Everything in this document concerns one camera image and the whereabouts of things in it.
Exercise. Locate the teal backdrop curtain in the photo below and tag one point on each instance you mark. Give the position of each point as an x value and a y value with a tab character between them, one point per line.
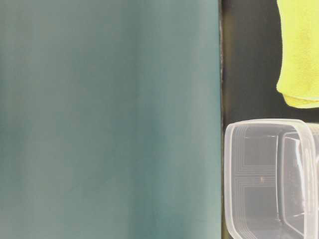
110	119

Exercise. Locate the clear plastic container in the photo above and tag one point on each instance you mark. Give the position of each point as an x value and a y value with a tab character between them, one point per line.
271	179

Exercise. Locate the yellow folded towel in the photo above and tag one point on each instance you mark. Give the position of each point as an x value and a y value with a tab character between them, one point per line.
299	77

